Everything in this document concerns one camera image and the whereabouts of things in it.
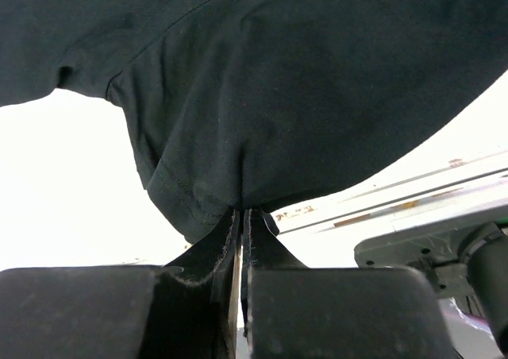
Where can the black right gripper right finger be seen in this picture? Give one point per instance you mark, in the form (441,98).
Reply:
(292,311)

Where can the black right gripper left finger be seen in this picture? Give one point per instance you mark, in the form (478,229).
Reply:
(184,309)

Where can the black t shirt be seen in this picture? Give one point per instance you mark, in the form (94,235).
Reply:
(237,104)

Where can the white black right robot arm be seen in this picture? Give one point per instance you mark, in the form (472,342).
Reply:
(484,254)

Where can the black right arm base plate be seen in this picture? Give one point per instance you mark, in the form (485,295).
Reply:
(432,248)

